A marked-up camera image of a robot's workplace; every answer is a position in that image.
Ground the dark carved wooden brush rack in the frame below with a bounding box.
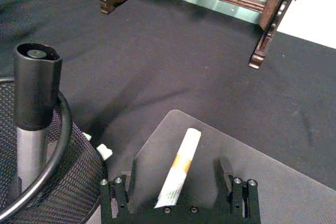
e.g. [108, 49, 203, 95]
[99, 0, 302, 69]

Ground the black table cloth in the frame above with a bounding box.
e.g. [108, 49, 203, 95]
[0, 0, 336, 224]

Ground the rolled white paper, orange band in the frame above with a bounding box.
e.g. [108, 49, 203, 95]
[154, 127, 202, 209]

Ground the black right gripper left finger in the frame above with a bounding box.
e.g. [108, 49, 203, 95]
[100, 157, 138, 220]

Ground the black cylinder on silver shaft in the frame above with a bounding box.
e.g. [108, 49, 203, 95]
[7, 42, 63, 201]

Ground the small white plastic piece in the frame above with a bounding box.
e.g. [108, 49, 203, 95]
[82, 132, 114, 160]

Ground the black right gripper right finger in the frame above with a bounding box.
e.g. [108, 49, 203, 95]
[213, 157, 261, 221]

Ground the black mesh round basket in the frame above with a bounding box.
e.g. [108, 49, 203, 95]
[0, 76, 109, 224]

